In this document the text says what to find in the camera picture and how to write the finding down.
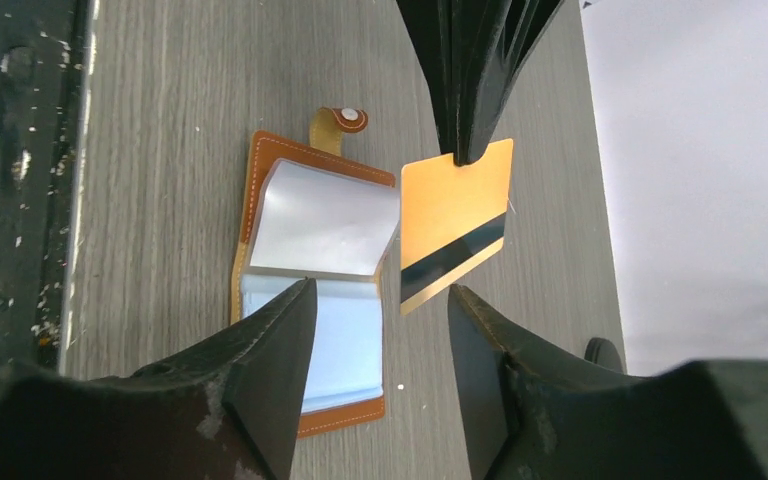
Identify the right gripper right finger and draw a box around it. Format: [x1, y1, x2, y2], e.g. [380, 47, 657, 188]
[448, 285, 768, 479]

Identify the black microphone stand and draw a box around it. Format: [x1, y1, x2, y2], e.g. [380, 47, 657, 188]
[584, 337, 625, 373]

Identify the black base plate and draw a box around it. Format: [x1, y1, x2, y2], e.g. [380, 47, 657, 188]
[0, 1, 89, 369]

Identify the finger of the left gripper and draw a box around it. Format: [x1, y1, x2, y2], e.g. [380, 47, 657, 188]
[453, 0, 562, 166]
[397, 0, 463, 156]

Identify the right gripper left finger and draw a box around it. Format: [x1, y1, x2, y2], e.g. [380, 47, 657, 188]
[0, 278, 317, 479]

